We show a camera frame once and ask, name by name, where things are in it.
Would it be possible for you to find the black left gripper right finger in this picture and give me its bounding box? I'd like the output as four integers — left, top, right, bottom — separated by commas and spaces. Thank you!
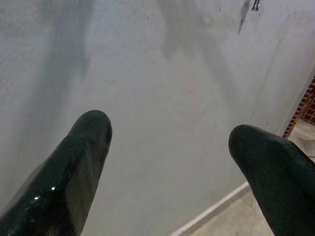
228, 124, 315, 236

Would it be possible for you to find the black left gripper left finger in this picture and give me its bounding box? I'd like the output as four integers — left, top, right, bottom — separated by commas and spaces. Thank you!
0, 109, 113, 236

